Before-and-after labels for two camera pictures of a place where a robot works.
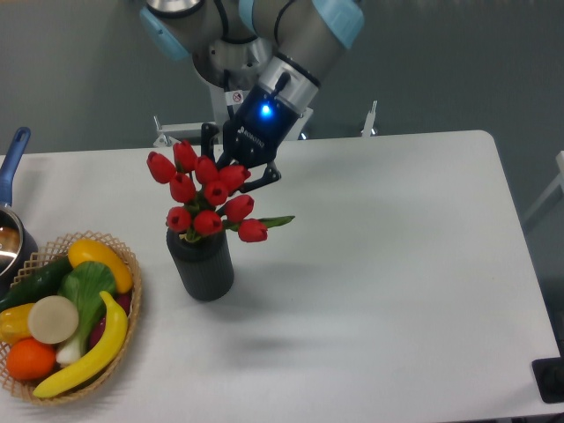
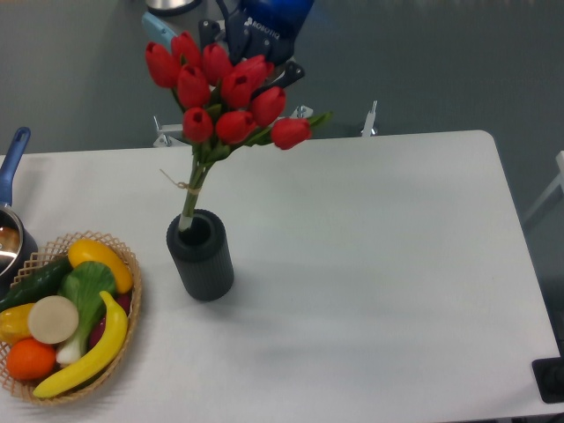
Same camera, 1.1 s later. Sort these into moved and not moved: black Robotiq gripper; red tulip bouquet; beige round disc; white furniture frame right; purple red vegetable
Moved: red tulip bouquet; black Robotiq gripper
Not moved: white furniture frame right; beige round disc; purple red vegetable
